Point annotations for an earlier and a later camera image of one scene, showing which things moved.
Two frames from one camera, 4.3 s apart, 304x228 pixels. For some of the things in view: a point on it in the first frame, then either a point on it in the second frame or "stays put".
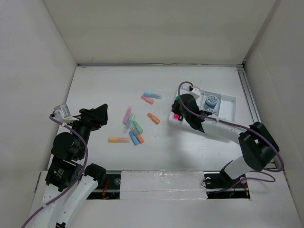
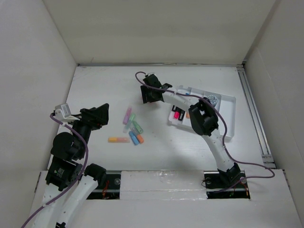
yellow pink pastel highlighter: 118,139 stays put
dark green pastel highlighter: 139,129 stays put
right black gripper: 175,108 to 145,93
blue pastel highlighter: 133,137 stays put
